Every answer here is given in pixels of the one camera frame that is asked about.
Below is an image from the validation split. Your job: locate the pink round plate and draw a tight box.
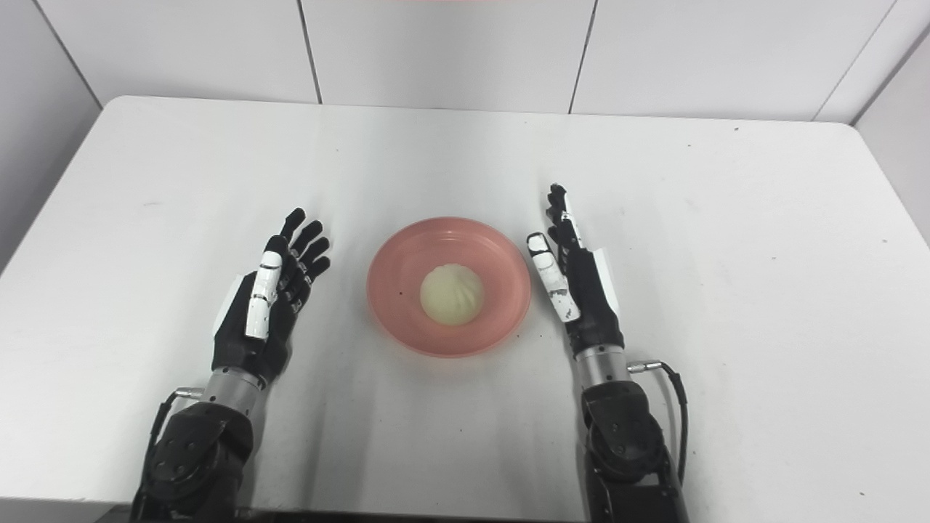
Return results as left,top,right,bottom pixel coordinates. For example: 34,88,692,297
366,216,532,358

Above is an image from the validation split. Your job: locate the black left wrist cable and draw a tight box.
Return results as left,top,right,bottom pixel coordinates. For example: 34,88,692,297
142,387,206,502

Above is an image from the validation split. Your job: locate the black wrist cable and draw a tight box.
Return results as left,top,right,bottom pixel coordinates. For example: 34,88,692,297
142,387,206,502
627,360,690,484

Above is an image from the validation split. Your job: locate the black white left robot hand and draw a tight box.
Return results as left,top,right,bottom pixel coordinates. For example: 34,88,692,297
211,208,332,386

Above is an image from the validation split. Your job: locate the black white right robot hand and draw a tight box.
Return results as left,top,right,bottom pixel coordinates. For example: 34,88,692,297
527,183,626,358

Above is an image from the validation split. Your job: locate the white steamed bun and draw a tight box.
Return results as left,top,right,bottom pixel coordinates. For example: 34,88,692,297
420,263,485,325

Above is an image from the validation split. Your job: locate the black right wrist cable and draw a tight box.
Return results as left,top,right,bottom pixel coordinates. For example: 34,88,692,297
627,360,690,484

